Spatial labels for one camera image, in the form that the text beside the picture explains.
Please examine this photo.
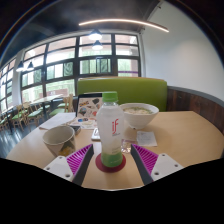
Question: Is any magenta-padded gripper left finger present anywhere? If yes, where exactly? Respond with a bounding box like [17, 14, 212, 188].
[43, 143, 95, 187]

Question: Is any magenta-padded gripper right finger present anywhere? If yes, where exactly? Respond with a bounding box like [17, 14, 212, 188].
[130, 143, 185, 186]

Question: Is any white green-capped drink bottle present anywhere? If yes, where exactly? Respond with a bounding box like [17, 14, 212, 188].
[96, 91, 126, 169]

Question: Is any flat round red coaster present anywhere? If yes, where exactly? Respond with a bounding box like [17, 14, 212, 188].
[94, 152, 128, 174]

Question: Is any small white receipt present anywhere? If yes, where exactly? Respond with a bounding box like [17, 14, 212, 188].
[135, 130, 158, 148]

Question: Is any white ceramic bowl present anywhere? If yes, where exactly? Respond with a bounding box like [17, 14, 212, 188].
[118, 102, 160, 131]

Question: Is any white paper sheet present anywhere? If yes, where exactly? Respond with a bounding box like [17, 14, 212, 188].
[38, 111, 77, 131]

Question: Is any sticker-covered black laptop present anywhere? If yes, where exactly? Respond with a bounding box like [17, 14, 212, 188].
[75, 92, 104, 119]

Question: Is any group of wooden chairs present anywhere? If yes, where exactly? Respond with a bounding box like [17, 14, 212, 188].
[0, 94, 75, 132]

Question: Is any wooden dining table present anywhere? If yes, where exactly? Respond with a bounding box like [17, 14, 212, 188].
[30, 94, 63, 112]

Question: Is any green upholstered bench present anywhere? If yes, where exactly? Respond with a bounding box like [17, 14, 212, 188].
[76, 77, 168, 113]

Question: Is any curved linear ceiling light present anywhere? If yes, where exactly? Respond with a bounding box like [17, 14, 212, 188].
[78, 18, 170, 34]

